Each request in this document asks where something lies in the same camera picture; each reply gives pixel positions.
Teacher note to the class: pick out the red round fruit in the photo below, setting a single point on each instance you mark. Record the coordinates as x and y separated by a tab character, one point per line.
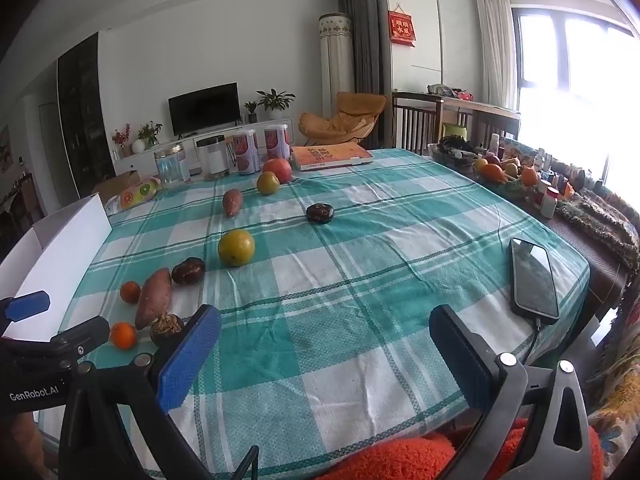
279	168

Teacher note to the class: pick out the green checked tablecloth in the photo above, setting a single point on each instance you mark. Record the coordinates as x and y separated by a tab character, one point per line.
350	270

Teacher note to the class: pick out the white standing air conditioner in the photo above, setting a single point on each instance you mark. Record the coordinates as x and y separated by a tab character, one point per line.
337	65

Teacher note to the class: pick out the dark brown fruit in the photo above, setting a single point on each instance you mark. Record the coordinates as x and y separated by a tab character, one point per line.
320	212

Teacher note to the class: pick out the red flower plant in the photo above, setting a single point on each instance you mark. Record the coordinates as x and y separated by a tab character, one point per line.
121	138

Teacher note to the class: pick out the green container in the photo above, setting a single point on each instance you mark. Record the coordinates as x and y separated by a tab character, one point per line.
454	131

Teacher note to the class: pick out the framed wall picture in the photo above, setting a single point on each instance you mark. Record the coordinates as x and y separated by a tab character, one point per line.
5	150

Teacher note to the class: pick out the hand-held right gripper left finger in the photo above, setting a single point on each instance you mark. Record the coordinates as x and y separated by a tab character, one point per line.
190	355

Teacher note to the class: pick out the yellow-green apple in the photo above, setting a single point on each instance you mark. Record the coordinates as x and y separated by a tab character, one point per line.
268	183

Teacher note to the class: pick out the black smartphone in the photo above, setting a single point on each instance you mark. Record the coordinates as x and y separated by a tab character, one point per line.
533	280

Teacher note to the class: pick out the dark glossy passion fruit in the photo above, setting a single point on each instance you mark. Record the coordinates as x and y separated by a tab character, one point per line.
188	270

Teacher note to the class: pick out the large sweet potato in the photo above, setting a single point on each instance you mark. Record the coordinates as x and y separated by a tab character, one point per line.
154	297

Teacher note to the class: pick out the large green potted plant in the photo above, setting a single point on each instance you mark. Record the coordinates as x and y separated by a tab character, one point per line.
274	100

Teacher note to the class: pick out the green plant in white pot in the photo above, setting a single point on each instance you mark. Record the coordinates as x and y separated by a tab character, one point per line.
150	132

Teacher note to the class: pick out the white medicine bottle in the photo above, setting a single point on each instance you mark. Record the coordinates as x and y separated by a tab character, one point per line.
548	203

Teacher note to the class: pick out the white tv cabinet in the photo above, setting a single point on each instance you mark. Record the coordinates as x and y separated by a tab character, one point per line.
132	161

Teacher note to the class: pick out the clutter pile on desk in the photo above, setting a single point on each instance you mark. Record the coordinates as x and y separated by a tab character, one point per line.
450	91

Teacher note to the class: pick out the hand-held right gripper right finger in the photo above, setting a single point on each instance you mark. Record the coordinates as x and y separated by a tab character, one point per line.
457	360

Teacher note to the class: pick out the wooden desk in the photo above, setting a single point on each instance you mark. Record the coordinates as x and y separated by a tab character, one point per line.
487	110

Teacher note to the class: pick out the clear jar with black lid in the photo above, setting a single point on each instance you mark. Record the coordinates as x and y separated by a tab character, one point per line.
212	156

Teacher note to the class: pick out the brown knit blanket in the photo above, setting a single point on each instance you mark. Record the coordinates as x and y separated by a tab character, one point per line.
600	220

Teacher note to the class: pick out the small green potted plant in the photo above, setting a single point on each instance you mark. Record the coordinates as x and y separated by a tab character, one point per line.
251	108

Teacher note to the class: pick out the black television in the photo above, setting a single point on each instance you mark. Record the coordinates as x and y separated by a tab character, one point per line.
204	108

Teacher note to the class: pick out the dark wall cabinet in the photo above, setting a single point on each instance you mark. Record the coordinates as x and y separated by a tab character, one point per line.
82	110

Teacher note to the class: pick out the small tangerine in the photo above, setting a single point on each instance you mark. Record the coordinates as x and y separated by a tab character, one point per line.
123	335
130	291

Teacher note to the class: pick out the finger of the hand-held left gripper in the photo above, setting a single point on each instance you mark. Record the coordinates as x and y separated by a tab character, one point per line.
25	306
75	336

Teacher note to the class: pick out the white cardboard box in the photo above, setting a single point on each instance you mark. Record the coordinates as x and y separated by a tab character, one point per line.
60	255

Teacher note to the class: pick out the fruit-printed packet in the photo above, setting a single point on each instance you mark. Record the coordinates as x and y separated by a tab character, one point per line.
137	193

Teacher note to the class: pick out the small sweet potato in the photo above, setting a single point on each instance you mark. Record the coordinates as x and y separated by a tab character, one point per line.
232	202

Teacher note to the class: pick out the dark wooden slatted chair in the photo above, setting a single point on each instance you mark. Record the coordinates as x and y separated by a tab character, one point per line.
414	121

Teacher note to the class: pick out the orange book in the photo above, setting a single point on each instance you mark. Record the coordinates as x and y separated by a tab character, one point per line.
330	156

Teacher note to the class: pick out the glass fruit bowl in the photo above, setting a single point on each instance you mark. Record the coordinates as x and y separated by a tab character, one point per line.
505	184

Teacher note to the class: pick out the glass jar with blue contents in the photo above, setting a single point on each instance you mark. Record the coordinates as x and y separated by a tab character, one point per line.
170	166

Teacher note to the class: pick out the large yellow-green orange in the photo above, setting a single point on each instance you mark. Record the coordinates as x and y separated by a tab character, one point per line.
236	247

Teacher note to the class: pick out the black basket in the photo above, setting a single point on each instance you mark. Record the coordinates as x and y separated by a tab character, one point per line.
452	152

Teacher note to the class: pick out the orange lounge chair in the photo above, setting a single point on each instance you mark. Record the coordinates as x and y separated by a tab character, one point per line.
345	119

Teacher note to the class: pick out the long orange fruit in bowl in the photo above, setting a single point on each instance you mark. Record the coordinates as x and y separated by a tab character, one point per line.
492	172

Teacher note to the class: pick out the round orange in bowl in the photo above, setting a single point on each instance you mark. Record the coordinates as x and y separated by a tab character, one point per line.
530	176

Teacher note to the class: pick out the row of small bottles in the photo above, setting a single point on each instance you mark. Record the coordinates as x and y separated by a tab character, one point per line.
560	175

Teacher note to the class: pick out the red wall calendar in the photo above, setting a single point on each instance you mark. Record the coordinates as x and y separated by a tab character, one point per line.
402	29

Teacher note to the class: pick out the dark mangosteen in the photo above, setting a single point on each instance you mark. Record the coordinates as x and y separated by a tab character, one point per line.
167	327

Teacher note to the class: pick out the orange fluffy cloth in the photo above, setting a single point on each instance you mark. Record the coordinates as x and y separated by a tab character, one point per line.
400	460

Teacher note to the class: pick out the brown cardboard box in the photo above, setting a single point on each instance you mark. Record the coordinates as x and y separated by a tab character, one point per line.
114	183

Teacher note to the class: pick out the floral cloth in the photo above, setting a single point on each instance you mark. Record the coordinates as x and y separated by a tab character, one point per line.
620	385

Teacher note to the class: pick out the grey curtain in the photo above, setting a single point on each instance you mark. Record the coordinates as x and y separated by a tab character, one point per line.
364	35

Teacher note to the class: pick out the red printed tin can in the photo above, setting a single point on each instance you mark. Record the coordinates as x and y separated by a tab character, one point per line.
276	142
246	152

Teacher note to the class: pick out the white curtain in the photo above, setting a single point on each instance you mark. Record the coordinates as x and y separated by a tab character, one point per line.
495	50

